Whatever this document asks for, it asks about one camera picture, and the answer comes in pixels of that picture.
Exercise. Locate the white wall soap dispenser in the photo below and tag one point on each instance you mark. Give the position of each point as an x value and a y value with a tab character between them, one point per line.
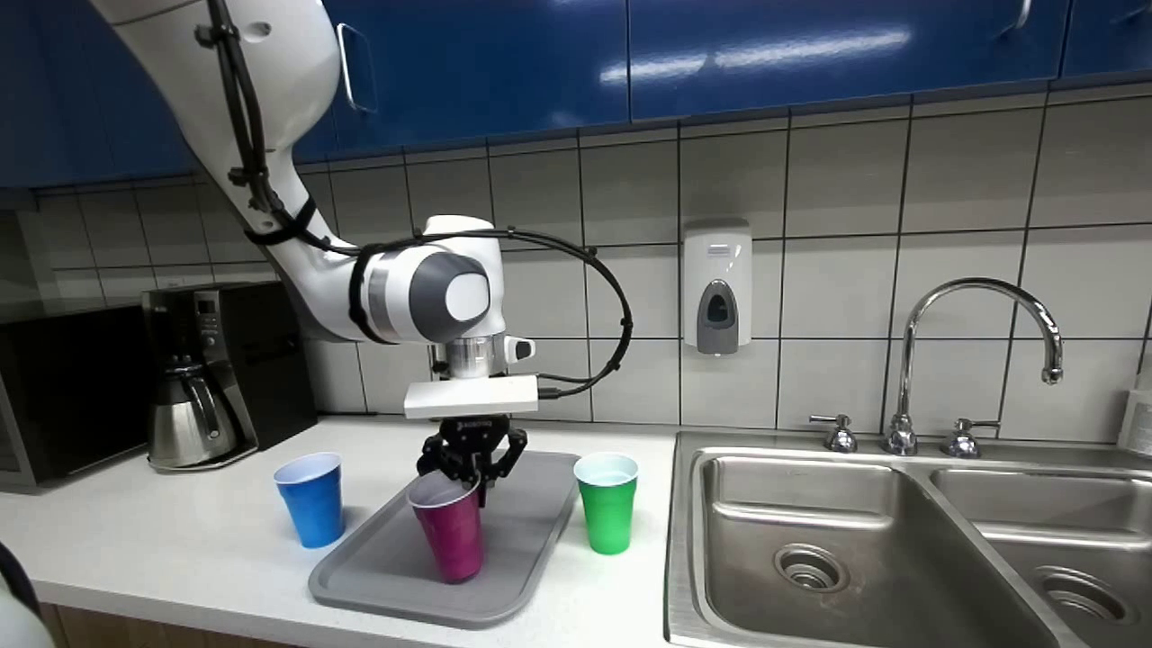
717	272

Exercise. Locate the blue plastic cup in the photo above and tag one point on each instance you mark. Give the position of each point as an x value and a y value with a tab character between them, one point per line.
310	504

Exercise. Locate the green plastic cup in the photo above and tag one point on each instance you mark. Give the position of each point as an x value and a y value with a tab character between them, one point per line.
610	509

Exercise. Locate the stainless steel coffee carafe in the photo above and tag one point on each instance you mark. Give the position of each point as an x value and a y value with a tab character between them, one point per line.
181	425

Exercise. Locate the clear plastic soap bottle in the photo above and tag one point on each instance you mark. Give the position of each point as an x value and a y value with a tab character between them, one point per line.
1138	425

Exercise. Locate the black microwave oven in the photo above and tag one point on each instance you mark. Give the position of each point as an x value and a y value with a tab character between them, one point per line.
75	398

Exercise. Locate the black silver coffee maker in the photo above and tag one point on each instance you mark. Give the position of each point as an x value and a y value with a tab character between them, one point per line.
271	362

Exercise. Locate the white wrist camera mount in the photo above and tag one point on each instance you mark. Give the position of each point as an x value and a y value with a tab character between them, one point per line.
470	398

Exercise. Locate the grey plastic tray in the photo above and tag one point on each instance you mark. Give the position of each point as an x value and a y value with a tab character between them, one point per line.
526	542

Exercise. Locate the stainless steel double sink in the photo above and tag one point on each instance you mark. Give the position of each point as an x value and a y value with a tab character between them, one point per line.
770	579

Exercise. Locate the magenta plastic cup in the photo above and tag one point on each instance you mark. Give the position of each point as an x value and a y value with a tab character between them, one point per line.
455	542

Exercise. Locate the blue glossy cabinet door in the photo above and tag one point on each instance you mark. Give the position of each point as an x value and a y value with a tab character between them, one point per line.
1102	42
482	60
61	95
959	74

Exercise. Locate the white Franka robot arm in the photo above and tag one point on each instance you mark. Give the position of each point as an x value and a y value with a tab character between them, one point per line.
238	84

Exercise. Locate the wooden lower cabinet front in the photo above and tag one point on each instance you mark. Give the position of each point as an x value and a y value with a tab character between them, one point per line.
167	632

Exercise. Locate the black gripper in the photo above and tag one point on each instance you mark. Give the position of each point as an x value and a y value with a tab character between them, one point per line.
472	442

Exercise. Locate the white rounded device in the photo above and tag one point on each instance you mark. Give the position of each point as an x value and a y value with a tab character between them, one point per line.
25	628

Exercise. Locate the chrome gooseneck faucet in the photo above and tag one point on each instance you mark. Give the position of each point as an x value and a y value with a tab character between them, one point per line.
976	287

